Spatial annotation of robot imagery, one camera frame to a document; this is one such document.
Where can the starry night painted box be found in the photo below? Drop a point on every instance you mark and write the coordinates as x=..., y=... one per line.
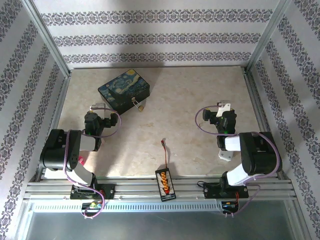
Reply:
x=122, y=87

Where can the small brass padlock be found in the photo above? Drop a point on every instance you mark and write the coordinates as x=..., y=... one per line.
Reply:
x=140, y=107

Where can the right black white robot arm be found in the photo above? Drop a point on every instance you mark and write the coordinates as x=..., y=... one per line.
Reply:
x=260, y=155

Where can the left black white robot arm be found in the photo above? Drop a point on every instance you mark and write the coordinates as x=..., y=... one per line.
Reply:
x=60, y=150

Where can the white printed stand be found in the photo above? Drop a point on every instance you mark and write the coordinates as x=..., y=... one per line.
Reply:
x=226, y=156

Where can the pink plush toy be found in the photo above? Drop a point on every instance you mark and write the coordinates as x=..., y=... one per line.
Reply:
x=81, y=160

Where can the aluminium front rails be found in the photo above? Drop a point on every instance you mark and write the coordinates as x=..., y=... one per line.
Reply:
x=140, y=187

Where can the black parallel charging board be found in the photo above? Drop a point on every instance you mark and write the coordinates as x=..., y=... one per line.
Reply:
x=165, y=185

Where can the grey metal sheet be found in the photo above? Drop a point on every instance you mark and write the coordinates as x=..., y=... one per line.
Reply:
x=160, y=226

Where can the aluminium side rail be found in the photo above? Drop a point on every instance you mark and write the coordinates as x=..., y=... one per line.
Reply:
x=260, y=107

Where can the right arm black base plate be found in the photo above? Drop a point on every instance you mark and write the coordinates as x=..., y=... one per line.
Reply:
x=210, y=192

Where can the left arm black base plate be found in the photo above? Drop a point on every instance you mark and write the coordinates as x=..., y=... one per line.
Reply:
x=110, y=191

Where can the aluminium frame post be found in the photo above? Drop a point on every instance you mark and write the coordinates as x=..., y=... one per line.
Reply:
x=47, y=40
x=265, y=37

